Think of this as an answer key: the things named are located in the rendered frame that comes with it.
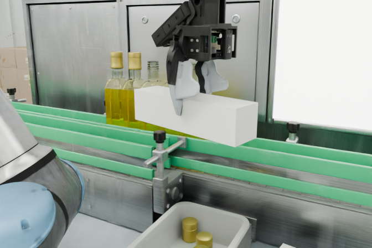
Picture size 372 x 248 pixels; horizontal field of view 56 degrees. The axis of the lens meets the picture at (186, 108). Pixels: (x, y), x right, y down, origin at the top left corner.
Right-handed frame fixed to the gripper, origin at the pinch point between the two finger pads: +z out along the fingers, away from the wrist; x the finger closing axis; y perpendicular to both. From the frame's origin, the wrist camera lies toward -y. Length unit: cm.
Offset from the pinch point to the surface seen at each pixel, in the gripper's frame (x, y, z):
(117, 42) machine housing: 24, -54, -8
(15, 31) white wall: 189, -562, -3
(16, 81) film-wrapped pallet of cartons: 141, -453, 62
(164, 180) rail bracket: 3.1, -10.4, 19.1
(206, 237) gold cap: 3.6, 1.5, 27.8
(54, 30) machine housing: 16, -81, -12
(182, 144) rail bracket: 12.7, -13.9, 14.0
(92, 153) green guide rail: -0.8, -32.6, 17.6
